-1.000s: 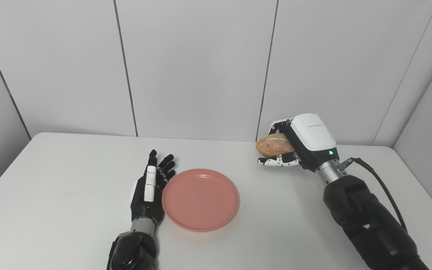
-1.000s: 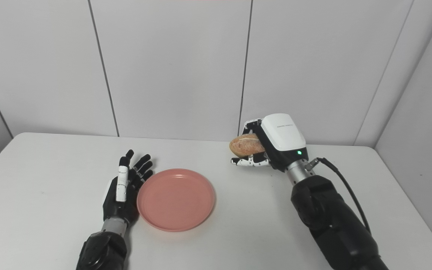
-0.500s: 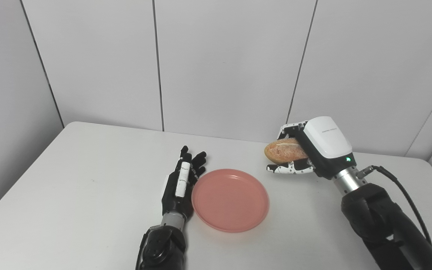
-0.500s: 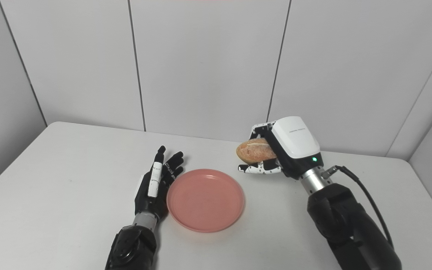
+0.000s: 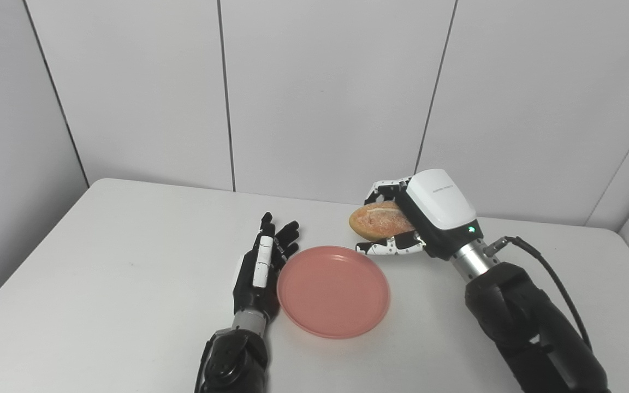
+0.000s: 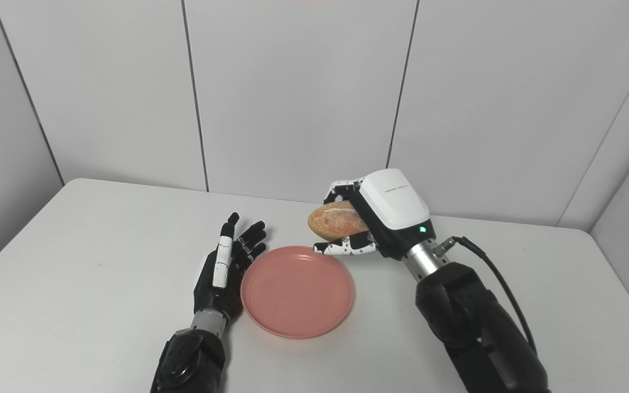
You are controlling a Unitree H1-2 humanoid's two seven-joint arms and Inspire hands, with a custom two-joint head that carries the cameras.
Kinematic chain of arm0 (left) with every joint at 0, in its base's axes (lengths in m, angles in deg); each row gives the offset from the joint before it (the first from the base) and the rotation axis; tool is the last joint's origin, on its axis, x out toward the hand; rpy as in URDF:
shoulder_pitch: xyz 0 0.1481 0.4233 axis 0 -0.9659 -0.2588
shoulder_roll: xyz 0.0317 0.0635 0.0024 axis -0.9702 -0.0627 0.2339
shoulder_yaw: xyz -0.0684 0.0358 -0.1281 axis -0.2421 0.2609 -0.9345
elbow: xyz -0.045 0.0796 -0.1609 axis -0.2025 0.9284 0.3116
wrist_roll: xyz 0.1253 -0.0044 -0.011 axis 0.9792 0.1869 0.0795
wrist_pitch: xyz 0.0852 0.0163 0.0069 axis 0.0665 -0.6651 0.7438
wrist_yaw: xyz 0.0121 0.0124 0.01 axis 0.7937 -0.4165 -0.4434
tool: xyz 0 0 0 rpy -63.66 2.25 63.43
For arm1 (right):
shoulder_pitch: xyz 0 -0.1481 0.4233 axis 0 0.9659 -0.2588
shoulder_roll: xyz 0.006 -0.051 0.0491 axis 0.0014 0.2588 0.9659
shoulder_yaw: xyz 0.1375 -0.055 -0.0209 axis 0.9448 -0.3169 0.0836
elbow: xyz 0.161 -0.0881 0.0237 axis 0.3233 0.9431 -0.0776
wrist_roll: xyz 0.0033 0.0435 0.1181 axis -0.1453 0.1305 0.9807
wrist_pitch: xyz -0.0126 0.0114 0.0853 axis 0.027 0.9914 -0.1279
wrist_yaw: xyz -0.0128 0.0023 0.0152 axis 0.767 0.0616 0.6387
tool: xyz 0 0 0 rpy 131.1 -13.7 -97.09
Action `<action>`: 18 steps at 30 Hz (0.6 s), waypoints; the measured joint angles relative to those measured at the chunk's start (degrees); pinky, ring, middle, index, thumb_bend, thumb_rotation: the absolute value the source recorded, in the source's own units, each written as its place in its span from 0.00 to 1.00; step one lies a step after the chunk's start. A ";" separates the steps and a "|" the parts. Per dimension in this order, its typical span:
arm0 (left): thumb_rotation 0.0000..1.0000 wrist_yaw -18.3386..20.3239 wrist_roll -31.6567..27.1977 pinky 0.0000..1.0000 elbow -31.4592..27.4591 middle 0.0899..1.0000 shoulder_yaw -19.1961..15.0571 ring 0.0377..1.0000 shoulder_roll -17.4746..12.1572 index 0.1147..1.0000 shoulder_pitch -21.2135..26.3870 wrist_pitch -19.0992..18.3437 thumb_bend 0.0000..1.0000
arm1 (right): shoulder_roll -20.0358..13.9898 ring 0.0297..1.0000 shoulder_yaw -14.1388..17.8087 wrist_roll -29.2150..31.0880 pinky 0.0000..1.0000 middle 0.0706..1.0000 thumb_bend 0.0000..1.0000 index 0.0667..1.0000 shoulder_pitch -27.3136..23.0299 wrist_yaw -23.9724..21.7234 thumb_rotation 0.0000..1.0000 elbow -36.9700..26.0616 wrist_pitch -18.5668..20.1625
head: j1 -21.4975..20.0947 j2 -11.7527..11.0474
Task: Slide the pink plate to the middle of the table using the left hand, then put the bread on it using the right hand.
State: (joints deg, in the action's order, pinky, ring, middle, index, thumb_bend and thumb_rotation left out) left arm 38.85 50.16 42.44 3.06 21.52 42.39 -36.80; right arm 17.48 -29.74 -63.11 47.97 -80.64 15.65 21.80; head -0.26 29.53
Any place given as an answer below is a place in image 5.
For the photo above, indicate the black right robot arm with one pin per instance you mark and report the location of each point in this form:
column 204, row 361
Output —
column 527, row 327

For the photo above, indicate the golden crusty bread roll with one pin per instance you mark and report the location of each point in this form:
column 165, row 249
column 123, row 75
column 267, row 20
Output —
column 380, row 221

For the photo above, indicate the black and white right hand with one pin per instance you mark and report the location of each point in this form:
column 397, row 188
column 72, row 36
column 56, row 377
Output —
column 440, row 204

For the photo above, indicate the black and white left hand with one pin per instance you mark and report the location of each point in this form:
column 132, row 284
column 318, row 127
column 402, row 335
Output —
column 251, row 297

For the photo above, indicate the pink round plate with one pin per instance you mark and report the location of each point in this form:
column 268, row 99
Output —
column 333, row 292

